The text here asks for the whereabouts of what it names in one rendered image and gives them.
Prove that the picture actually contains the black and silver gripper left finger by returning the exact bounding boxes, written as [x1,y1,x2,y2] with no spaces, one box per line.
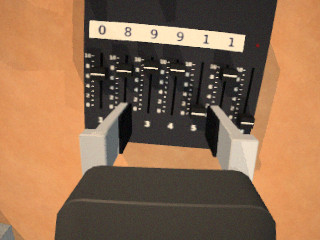
[79,103,132,176]

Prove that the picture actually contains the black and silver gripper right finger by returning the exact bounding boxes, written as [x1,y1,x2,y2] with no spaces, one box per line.
[205,106,259,181]

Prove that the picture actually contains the black lighting desk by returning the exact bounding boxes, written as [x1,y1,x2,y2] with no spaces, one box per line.
[84,0,278,149]

